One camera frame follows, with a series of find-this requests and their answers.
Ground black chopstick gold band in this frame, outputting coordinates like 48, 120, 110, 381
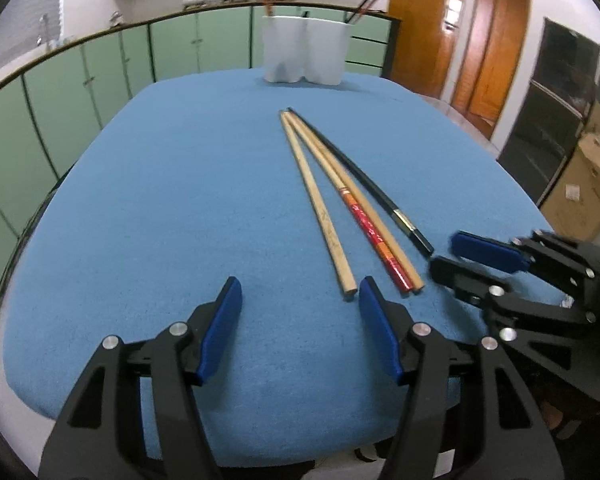
286, 106, 435, 255
347, 0, 385, 25

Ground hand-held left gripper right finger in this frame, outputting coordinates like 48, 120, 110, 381
358, 276, 566, 480

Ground white two-compartment utensil holder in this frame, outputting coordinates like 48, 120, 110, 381
261, 15, 353, 86

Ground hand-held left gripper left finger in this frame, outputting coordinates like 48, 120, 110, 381
39, 276, 243, 480

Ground light wooden chopstick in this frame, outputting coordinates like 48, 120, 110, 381
279, 110, 358, 302
290, 110, 426, 295

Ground blue tablecloth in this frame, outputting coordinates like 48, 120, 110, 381
2, 70, 571, 468

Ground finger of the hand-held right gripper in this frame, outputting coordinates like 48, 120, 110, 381
430, 256, 600, 403
450, 230, 600, 311

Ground white window blind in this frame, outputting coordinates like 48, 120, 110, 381
0, 0, 63, 66

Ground closed wooden door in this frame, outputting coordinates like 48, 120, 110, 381
387, 0, 473, 103

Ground open wooden doorway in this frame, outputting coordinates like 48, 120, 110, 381
450, 0, 533, 138

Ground green base cabinets with counter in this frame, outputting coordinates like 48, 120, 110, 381
0, 2, 403, 311

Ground black glass-door cabinet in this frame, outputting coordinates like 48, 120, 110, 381
497, 16, 600, 206

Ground brown cardboard box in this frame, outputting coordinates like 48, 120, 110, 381
539, 132, 600, 243

